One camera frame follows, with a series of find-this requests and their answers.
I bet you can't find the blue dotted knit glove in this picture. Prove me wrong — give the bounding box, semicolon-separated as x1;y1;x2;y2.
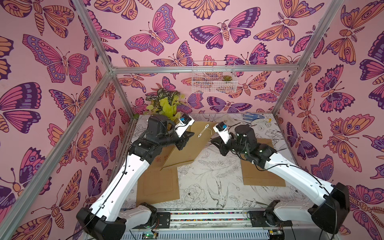
242;112;265;122

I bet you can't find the potted green plant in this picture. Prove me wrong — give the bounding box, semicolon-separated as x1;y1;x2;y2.
146;88;183;122

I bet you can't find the white wire basket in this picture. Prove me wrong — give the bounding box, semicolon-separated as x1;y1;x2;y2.
191;65;238;95

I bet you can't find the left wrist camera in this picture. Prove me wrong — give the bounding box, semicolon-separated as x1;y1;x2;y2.
175;114;195;138

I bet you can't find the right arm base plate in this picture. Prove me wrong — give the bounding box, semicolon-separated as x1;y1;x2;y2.
248;211;293;228

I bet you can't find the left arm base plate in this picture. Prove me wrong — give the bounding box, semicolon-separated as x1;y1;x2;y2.
134;212;171;230

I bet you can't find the aluminium frame post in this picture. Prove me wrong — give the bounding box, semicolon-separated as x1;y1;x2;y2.
272;0;344;116

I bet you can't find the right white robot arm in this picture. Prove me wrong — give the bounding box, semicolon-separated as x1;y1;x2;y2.
211;122;350;235

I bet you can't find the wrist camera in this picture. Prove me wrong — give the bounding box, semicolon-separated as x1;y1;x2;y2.
175;114;195;138
213;122;232;144

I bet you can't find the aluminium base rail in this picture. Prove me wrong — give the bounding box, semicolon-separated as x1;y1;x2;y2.
80;208;340;240

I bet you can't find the brown kraft file bag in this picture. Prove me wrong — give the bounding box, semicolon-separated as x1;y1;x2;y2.
159;122;217;171

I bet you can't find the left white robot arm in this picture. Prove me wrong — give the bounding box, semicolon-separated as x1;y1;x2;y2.
77;114;195;240

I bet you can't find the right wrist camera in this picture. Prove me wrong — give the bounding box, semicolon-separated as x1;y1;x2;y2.
213;122;232;144

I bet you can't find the small succulent in basket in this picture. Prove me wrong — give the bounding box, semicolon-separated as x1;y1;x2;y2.
222;75;233;82

